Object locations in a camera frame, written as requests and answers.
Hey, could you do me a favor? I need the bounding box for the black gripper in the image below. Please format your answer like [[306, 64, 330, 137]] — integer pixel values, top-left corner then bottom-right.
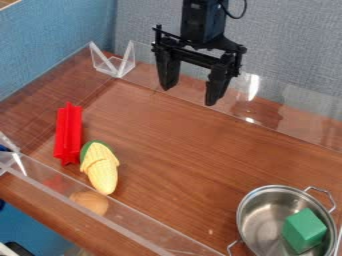
[[151, 24, 248, 106]]

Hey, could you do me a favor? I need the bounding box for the red star-shaped toy block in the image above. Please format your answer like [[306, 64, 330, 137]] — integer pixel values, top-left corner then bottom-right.
[[54, 102, 83, 166]]

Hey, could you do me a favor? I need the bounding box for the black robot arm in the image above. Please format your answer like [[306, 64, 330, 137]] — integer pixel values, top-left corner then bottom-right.
[[151, 0, 248, 106]]

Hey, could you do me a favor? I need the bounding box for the clear acrylic back barrier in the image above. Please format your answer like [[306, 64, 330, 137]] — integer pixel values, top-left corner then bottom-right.
[[126, 41, 342, 153]]

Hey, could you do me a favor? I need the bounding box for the clear acrylic barrier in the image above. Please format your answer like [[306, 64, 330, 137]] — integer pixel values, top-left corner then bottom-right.
[[126, 41, 342, 153], [0, 131, 225, 256]]

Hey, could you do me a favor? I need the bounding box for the yellow toy corn cob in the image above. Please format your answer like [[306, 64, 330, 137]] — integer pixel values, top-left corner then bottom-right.
[[81, 140, 121, 195]]

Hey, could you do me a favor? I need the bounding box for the clear acrylic front barrier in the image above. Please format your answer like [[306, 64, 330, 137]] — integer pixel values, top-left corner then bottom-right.
[[0, 131, 225, 256]]

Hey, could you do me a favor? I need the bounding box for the silver metal pot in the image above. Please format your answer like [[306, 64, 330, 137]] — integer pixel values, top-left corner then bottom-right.
[[228, 185, 338, 256]]

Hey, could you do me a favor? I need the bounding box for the green toy cube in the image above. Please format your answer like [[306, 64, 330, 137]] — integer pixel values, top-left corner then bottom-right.
[[282, 208, 328, 254]]

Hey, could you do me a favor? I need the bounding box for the clear acrylic corner bracket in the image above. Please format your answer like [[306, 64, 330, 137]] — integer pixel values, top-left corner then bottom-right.
[[89, 42, 137, 78]]

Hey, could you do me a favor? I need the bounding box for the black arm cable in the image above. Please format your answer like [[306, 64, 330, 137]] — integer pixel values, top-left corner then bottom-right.
[[218, 0, 249, 20]]

